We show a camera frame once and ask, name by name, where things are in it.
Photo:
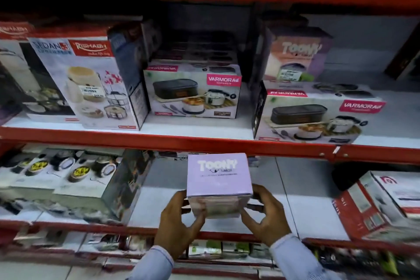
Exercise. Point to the red and white appliance box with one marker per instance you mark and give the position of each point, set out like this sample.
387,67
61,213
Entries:
377,204

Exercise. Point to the person's right forearm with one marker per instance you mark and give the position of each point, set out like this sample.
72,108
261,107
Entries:
297,261

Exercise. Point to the person's left hand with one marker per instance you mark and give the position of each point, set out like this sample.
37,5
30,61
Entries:
172,227

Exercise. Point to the dark cardboard box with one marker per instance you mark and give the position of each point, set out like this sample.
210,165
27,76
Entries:
405,56

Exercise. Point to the white tiffin carrier box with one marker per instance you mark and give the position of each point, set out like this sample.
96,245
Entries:
95,79

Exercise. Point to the lilac tumbler box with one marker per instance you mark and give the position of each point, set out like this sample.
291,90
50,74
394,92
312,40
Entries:
218,174
295,53

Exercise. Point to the green and white box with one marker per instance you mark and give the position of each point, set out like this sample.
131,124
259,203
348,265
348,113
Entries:
205,249
236,250

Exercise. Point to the white bowl set carton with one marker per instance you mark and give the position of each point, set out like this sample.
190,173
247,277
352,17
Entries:
29,168
105,184

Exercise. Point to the tall tiffin box red top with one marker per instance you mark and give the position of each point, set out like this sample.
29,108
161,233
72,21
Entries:
23,83

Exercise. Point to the person's left forearm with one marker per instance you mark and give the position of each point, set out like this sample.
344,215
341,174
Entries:
154,265

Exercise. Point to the small white lunch box carton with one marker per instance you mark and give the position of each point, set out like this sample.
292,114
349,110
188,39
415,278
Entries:
193,92

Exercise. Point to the person's left thumb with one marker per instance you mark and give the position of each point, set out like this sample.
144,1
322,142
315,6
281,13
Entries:
197,222

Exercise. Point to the person's right thumb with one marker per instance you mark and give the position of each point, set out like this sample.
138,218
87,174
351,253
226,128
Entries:
249,220

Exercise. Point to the person's right hand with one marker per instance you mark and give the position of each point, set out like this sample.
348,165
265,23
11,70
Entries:
270,219

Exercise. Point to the large white lunch box carton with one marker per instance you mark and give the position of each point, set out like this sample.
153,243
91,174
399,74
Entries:
311,115

